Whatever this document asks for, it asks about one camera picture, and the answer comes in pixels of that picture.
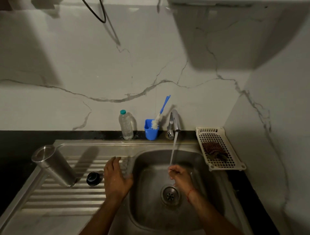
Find person's right hand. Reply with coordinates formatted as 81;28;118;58
168;165;196;196

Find person's left hand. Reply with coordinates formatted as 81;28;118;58
104;157;134;203

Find clear drinking glass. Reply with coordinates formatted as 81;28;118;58
120;157;134;180

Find person's left forearm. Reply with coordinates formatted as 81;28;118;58
79;197;127;235

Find person's right forearm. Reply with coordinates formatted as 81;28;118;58
187;189;244;235

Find metal drain strainer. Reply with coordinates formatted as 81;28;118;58
160;185;181;206

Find black bottle lid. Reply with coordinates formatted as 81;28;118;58
86;172;101;187

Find blue plastic holder cup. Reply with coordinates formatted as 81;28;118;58
144;119;159;141

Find brown scrub pad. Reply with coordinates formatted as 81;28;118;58
202;142;229;161

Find chrome sink faucet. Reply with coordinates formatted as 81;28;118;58
166;109;182;140

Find clear plastic water bottle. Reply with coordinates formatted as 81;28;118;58
118;110;134;140

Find white perforated plastic tray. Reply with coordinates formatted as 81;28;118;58
195;127;247;171

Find stainless steel sink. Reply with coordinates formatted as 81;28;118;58
0;139;253;235

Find stainless steel bottle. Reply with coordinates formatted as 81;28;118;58
31;145;78;188

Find blue handled bottle brush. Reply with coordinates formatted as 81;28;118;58
151;95;171;130

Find black cable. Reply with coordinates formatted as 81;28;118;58
81;0;107;24

